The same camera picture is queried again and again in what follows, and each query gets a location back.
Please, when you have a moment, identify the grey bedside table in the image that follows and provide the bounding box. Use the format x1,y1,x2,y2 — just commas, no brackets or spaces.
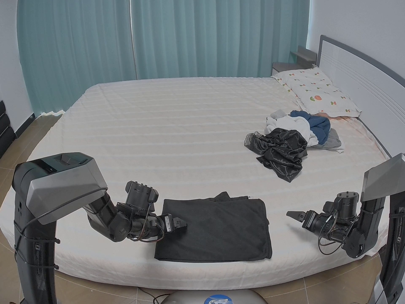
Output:
272,46,317,74

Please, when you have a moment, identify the blue-green curtain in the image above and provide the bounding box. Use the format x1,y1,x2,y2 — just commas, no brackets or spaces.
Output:
130,0,312,78
17,0,137,115

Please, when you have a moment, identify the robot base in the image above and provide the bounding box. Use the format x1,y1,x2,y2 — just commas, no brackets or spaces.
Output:
165,289,263,304

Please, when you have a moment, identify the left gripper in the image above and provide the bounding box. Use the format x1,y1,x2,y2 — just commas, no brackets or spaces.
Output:
151,213,175,236

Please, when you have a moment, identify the black chest of drawers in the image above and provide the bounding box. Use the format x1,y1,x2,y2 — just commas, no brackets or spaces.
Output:
0,99,16,157

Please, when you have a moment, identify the dark blue garment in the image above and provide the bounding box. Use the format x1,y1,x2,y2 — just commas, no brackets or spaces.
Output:
290,110,331,145

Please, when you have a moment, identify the white garment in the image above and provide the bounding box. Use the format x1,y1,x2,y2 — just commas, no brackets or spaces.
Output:
265,116,320,147

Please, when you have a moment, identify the bed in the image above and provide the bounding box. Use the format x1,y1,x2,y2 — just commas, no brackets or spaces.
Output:
0,34,405,290

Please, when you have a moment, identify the white printed pillow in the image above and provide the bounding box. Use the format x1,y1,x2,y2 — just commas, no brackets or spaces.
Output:
271,67,362,117

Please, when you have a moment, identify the black satin garment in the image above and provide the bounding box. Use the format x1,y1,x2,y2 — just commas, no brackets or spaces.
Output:
244,129,309,183

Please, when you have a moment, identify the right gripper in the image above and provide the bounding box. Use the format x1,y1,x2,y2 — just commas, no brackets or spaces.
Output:
302,211,329,234

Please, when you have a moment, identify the black T-shirt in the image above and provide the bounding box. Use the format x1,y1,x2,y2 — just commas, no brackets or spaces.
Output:
154,191,273,261

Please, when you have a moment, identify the black cable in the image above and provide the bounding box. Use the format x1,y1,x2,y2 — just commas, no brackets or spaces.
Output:
142,288,169,304
318,233,345,255

